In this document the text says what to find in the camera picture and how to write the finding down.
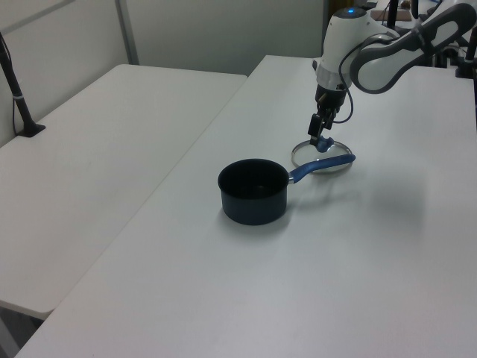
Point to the black camera pole with base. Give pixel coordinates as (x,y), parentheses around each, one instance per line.
(20,104)

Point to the white grey Franka robot arm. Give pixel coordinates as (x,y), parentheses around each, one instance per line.
(376,56)

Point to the black camera pole with clamp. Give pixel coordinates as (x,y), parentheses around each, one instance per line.
(467,63)

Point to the grey metal partition post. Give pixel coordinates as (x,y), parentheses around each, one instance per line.
(126,30)

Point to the glass lid with blue knob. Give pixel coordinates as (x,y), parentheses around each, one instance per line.
(323,144)

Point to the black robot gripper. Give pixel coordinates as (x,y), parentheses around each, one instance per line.
(331,97)

